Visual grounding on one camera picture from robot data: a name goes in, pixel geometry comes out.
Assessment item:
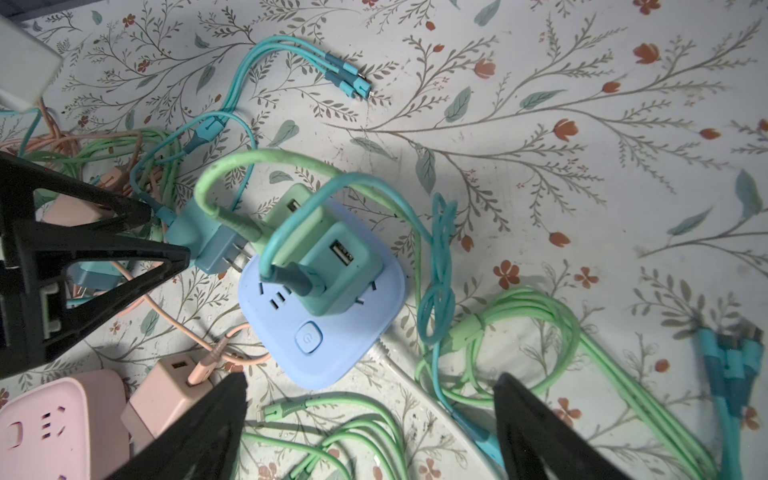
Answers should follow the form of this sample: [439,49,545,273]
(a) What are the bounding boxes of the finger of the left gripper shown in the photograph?
[1,153,152,240]
[1,239,191,378]

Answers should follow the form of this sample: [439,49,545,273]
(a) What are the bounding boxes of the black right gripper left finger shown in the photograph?
[109,373,247,479]

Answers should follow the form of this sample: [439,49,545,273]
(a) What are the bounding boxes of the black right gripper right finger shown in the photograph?
[494,373,627,480]

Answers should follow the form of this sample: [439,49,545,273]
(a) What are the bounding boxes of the pink USB charger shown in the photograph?
[121,354,213,455]

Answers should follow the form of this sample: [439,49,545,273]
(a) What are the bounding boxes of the pink power strip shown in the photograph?
[1,369,130,479]

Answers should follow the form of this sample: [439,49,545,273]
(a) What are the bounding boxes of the blue power strip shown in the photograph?
[238,199,406,390]

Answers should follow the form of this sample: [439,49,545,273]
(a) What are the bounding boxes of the light green USB charger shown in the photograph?
[251,182,328,265]

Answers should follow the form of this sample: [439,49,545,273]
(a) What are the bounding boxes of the pink multi-head cable bundle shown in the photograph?
[0,98,169,199]

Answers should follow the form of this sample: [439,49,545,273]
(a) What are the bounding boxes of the pink charging cable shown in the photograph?
[107,257,271,385]

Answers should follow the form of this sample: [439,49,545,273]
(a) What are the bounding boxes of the green multi-head cable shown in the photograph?
[193,148,721,480]

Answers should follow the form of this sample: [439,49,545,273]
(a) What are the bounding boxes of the teal charging cable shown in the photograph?
[257,172,505,466]

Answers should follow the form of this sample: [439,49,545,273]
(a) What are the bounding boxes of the teal multi-head cable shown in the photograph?
[128,34,373,211]

